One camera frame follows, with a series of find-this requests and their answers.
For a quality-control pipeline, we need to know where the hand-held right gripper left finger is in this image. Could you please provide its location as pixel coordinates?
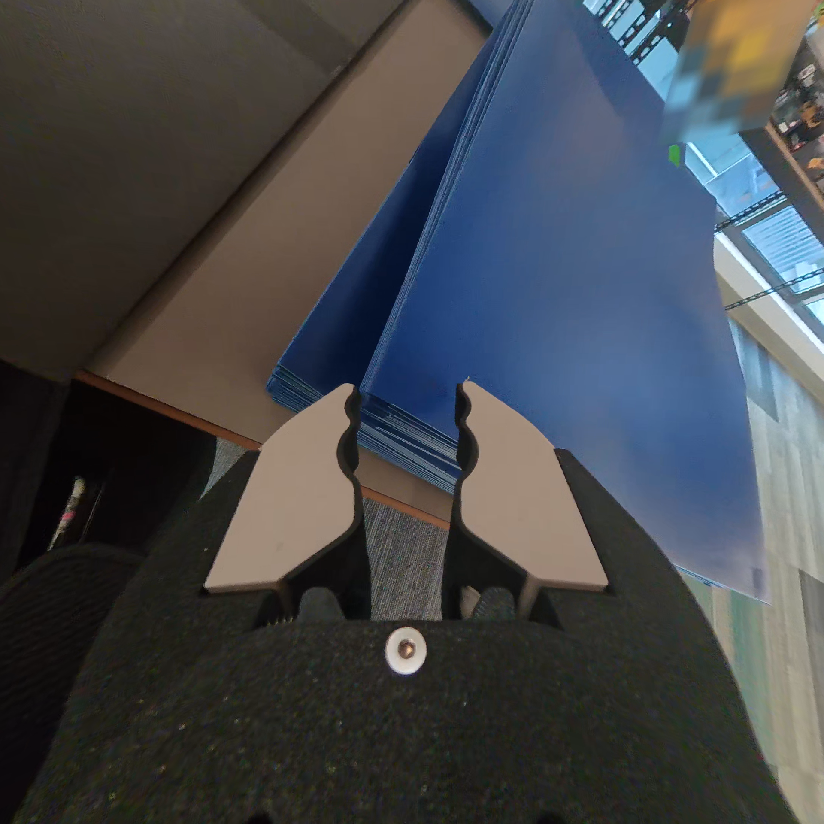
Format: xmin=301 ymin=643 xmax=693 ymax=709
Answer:
xmin=203 ymin=383 xmax=366 ymax=592

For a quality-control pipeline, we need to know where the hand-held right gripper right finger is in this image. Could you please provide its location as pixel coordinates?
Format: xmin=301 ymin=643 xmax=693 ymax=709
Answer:
xmin=452 ymin=380 xmax=610 ymax=590

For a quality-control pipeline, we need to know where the blue cardboard sheet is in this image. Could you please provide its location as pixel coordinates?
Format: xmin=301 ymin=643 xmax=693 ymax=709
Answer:
xmin=359 ymin=0 xmax=772 ymax=605

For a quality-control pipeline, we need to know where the stack of blue sheets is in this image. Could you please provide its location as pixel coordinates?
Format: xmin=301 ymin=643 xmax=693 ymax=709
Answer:
xmin=266 ymin=0 xmax=538 ymax=495

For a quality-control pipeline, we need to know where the grey desk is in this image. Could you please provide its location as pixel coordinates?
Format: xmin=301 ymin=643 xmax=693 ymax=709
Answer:
xmin=0 ymin=0 xmax=535 ymax=530

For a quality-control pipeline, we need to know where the white pink tube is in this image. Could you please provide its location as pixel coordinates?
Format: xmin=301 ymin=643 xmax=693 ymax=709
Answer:
xmin=48 ymin=474 xmax=89 ymax=552

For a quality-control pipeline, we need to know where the black mesh office chair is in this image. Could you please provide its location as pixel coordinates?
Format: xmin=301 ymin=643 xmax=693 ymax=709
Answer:
xmin=0 ymin=542 xmax=150 ymax=824

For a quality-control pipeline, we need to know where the black metal shelving rack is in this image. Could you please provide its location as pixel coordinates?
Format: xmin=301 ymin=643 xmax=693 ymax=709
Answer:
xmin=582 ymin=0 xmax=824 ymax=313

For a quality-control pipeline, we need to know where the dark small clutter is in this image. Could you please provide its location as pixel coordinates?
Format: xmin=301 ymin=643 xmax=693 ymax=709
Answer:
xmin=776 ymin=26 xmax=824 ymax=171

